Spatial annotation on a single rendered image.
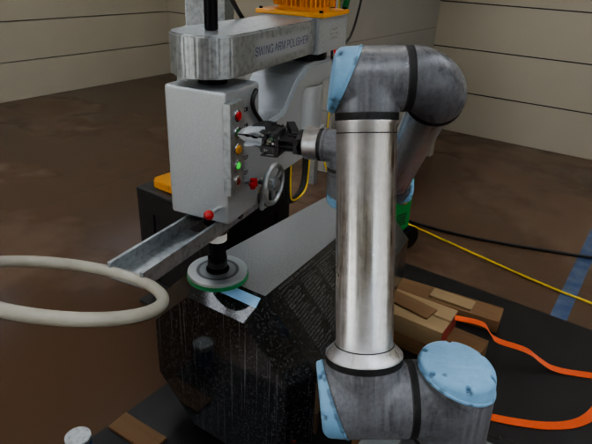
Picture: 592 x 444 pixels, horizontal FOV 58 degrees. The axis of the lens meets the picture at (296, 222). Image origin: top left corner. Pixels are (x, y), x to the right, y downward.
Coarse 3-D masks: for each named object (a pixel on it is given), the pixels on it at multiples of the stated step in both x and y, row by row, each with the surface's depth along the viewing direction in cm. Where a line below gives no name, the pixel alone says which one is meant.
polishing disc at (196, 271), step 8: (232, 256) 201; (192, 264) 195; (200, 264) 195; (232, 264) 196; (240, 264) 196; (192, 272) 190; (200, 272) 190; (232, 272) 191; (240, 272) 191; (192, 280) 187; (200, 280) 186; (208, 280) 186; (216, 280) 186; (224, 280) 186; (232, 280) 186; (240, 280) 188
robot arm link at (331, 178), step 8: (328, 168) 148; (328, 176) 149; (336, 176) 146; (328, 184) 150; (336, 184) 147; (328, 192) 150; (336, 192) 148; (328, 200) 152; (336, 200) 149; (336, 208) 150
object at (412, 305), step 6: (396, 294) 299; (402, 294) 299; (396, 300) 293; (402, 300) 293; (408, 300) 294; (414, 300) 294; (402, 306) 289; (408, 306) 289; (414, 306) 289; (420, 306) 290; (426, 306) 290; (414, 312) 285; (420, 312) 284; (426, 312) 285; (432, 312) 285; (426, 318) 280
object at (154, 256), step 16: (256, 208) 197; (176, 224) 172; (192, 224) 180; (224, 224) 177; (144, 240) 159; (160, 240) 166; (176, 240) 170; (192, 240) 162; (208, 240) 170; (128, 256) 153; (144, 256) 160; (160, 256) 160; (176, 256) 156; (144, 272) 143; (160, 272) 150
